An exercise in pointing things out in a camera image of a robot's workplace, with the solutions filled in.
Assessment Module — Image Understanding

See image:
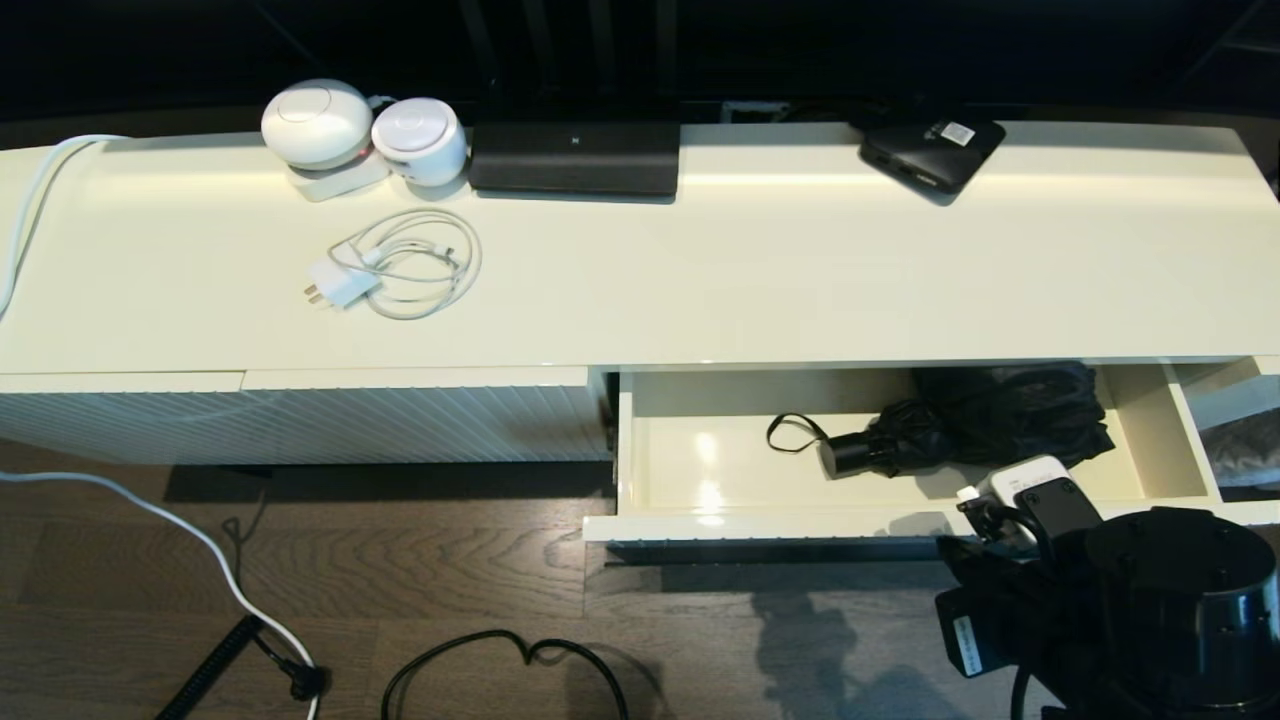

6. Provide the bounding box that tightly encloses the black router box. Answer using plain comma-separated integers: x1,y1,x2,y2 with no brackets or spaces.
468,95,681,198

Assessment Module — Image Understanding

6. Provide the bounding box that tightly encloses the white fluted cabinet front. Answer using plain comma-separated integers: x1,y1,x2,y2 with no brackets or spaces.
243,365,613,463
0,370,246,466

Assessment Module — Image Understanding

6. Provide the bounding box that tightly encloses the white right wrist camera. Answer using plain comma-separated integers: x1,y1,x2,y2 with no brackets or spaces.
957,455,1104,549

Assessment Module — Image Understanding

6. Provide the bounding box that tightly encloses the thick white cable pair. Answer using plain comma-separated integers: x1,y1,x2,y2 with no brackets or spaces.
0,135,131,326

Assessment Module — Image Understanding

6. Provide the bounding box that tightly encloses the white floor cable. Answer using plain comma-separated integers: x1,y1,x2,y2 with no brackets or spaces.
0,468,323,720

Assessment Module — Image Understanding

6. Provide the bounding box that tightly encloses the long dark metal rod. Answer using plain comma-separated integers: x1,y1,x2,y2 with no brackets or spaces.
605,538,943,567

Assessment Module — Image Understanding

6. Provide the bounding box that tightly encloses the black set-top box with sticker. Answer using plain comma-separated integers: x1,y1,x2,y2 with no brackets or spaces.
860,112,1008,201

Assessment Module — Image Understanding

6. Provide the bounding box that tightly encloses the black umbrella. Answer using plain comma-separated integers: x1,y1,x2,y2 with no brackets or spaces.
766,362,1116,481

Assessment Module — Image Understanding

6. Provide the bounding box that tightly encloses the black spiral cable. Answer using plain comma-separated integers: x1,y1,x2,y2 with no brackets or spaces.
155,615,266,720

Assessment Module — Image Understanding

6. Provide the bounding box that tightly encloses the white charger plug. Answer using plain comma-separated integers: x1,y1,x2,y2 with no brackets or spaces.
305,257,384,311

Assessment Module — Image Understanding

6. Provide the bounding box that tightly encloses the white coiled charger cable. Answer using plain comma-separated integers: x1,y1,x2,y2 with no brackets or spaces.
330,208,484,321

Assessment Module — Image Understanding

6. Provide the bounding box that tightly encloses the large white round device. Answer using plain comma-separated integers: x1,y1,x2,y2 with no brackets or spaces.
261,79,376,172

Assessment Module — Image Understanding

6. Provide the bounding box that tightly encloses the white flat device base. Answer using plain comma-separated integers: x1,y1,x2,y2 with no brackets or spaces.
290,155,393,204

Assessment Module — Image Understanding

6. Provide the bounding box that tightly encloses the white fluted drawer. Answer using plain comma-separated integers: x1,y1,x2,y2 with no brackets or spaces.
583,358,1280,546

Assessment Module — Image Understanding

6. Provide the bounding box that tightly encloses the white slatted cabinet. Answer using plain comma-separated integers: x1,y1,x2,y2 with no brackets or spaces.
0,122,1280,466

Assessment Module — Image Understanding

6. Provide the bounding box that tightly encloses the small white round device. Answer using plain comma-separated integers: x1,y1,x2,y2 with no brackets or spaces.
371,97,469,189

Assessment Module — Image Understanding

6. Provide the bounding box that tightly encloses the black looped floor cable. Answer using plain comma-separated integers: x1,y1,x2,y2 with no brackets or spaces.
380,628,631,720

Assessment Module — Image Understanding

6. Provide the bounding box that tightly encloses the thin black cable with plug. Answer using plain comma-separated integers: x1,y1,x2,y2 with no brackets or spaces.
222,495,331,701

